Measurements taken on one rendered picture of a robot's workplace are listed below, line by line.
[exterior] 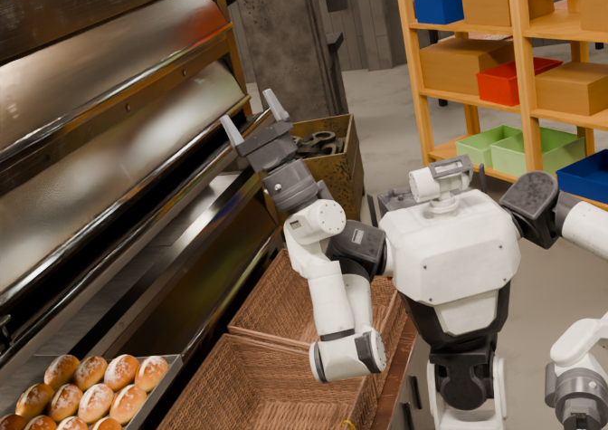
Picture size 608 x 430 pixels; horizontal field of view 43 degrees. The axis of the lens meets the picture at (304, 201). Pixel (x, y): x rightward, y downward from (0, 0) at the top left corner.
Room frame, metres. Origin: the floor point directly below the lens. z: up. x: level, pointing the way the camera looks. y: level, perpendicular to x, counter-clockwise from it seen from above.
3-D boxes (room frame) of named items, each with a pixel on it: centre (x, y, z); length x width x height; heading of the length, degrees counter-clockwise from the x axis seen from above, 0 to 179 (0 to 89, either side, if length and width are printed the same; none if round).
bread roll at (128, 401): (1.34, 0.44, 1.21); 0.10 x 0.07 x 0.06; 155
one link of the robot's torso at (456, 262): (1.54, -0.28, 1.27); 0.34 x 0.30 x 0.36; 95
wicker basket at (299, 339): (2.35, 0.01, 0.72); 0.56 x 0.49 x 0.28; 157
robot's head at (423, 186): (1.48, -0.28, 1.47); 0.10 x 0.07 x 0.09; 95
